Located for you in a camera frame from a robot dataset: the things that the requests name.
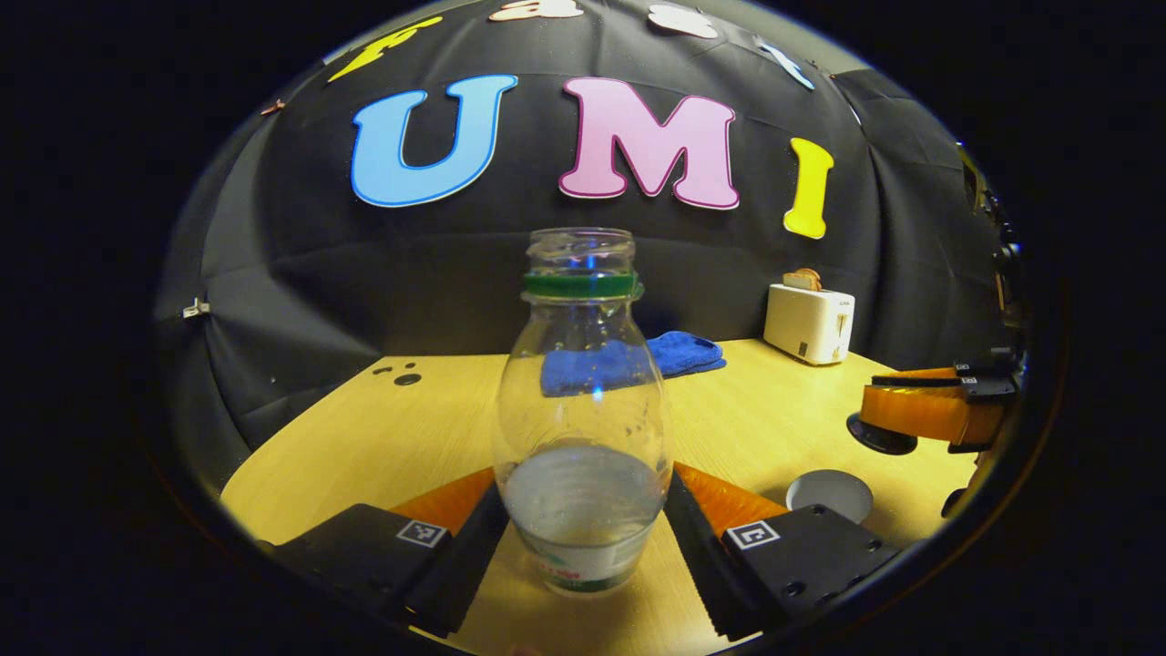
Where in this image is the black backdrop cloth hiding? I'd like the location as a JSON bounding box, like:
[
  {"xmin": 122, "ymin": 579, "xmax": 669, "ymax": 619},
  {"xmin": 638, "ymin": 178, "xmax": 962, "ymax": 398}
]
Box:
[{"xmin": 155, "ymin": 0, "xmax": 1021, "ymax": 497}]

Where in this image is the clear plastic water bottle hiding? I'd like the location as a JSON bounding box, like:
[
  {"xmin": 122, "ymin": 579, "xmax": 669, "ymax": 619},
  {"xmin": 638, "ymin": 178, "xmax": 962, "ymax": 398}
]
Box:
[{"xmin": 492, "ymin": 228, "xmax": 675, "ymax": 598}]

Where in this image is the blue folded towel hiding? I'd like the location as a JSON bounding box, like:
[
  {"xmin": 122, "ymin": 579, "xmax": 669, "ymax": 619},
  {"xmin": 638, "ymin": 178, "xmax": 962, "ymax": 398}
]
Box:
[{"xmin": 540, "ymin": 331, "xmax": 728, "ymax": 397}]

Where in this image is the blue ceramic teacup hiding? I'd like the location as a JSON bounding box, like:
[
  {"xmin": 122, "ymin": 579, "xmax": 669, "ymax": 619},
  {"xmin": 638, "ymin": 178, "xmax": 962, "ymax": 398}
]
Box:
[{"xmin": 785, "ymin": 469, "xmax": 875, "ymax": 525}]

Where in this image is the white toaster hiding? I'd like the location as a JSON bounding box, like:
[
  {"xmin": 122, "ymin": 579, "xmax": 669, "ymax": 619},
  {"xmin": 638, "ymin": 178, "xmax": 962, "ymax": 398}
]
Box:
[{"xmin": 763, "ymin": 282, "xmax": 855, "ymax": 366}]

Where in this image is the blue teacup lid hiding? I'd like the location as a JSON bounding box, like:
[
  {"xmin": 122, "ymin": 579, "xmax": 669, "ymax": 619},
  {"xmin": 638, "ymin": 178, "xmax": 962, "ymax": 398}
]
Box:
[{"xmin": 846, "ymin": 412, "xmax": 919, "ymax": 456}]

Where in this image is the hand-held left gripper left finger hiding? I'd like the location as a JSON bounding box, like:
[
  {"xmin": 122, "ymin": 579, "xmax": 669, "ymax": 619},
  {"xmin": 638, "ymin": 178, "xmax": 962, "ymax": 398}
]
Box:
[{"xmin": 260, "ymin": 467, "xmax": 511, "ymax": 639}]

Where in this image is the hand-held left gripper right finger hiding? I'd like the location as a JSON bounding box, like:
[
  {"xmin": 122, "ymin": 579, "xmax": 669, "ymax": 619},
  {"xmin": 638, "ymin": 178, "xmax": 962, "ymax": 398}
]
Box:
[{"xmin": 663, "ymin": 462, "xmax": 903, "ymax": 643}]

